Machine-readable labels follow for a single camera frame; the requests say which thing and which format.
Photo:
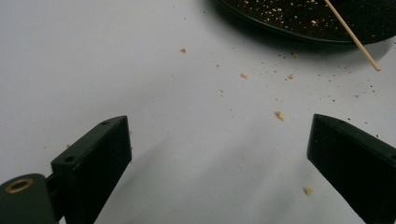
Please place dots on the thin wooden skewer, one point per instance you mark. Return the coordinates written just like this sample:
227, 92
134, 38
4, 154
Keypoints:
351, 34

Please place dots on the black round plate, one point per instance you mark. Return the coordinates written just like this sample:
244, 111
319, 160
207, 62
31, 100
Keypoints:
299, 18

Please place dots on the scattered light crumbs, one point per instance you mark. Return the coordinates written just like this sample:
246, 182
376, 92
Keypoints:
279, 115

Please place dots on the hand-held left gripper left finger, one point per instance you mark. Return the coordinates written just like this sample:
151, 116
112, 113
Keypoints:
93, 161

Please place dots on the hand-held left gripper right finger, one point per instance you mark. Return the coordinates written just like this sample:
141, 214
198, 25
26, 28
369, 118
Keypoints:
351, 155

